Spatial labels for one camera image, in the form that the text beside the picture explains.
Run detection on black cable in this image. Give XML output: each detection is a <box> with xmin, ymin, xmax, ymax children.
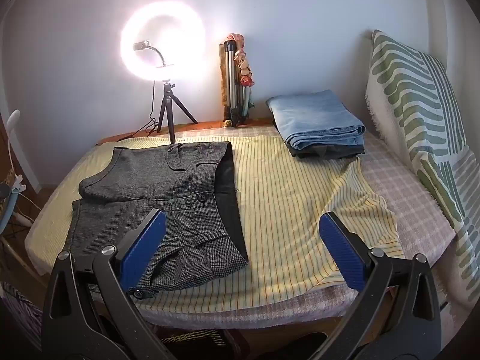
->
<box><xmin>124</xmin><ymin>82</ymin><xmax>160</xmax><ymax>139</ymax></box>

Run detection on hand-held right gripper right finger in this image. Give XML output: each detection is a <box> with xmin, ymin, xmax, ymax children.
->
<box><xmin>318</xmin><ymin>211</ymin><xmax>443</xmax><ymax>360</ymax></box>

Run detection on black tripod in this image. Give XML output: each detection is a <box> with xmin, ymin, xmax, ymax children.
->
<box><xmin>157</xmin><ymin>80</ymin><xmax>199</xmax><ymax>144</ymax></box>

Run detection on folded dark pants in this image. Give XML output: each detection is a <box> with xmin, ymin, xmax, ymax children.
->
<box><xmin>289</xmin><ymin>140</ymin><xmax>366</xmax><ymax>160</ymax></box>

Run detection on folded silver tripod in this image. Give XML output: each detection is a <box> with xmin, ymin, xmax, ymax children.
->
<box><xmin>218</xmin><ymin>41</ymin><xmax>248</xmax><ymax>127</ymax></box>

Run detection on purple patterned cloth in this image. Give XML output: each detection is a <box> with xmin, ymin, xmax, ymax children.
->
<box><xmin>0</xmin><ymin>281</ymin><xmax>43</xmax><ymax>350</ymax></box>

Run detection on white ring light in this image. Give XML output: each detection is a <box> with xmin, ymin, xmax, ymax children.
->
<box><xmin>120</xmin><ymin>2</ymin><xmax>207</xmax><ymax>83</ymax></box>

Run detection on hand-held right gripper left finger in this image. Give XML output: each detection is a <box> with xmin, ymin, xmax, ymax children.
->
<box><xmin>40</xmin><ymin>209</ymin><xmax>177</xmax><ymax>360</ymax></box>

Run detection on folded blue jeans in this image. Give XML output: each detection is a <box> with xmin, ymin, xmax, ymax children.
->
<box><xmin>265</xmin><ymin>90</ymin><xmax>366</xmax><ymax>151</ymax></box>

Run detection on wooden bed frame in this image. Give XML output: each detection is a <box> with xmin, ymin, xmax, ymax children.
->
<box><xmin>95</xmin><ymin>120</ymin><xmax>278</xmax><ymax>145</ymax></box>

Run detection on patterned orange scarf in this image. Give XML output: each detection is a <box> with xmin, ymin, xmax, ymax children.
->
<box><xmin>225</xmin><ymin>34</ymin><xmax>256</xmax><ymax>121</ymax></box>

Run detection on grey checked pants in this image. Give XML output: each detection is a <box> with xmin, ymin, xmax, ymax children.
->
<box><xmin>69</xmin><ymin>140</ymin><xmax>250</xmax><ymax>301</ymax></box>

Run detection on green patterned pillow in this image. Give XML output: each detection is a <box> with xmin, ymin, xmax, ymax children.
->
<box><xmin>365</xmin><ymin>29</ymin><xmax>480</xmax><ymax>304</ymax></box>

